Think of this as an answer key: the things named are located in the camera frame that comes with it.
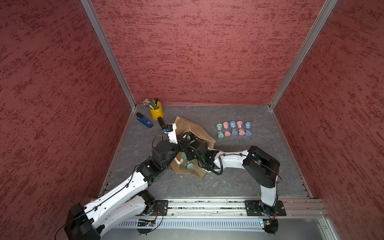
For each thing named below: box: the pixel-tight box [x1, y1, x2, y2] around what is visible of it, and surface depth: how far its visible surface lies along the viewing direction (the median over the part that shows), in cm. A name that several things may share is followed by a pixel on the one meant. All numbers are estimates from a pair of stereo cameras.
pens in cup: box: [143, 98, 159, 110], surface depth 105 cm
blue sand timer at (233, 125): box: [230, 121, 238, 136], surface depth 108 cm
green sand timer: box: [216, 123, 225, 139], surface depth 105 cm
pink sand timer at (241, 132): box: [236, 121, 246, 136], surface depth 108 cm
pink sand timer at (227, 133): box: [222, 121, 231, 137], surface depth 108 cm
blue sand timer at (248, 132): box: [245, 121, 253, 137], surface depth 108 cm
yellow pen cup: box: [149, 101, 165, 121], surface depth 109 cm
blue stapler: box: [136, 112, 154, 128], surface depth 111 cm
